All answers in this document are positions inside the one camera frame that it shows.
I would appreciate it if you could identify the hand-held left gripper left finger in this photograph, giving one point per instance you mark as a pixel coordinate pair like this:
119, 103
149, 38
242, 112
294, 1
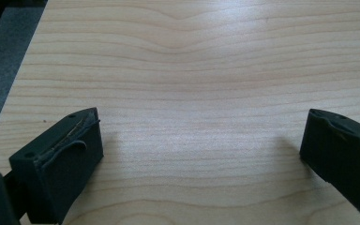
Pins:
62, 162

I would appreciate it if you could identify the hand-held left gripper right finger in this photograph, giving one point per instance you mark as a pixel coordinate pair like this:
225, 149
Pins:
340, 150

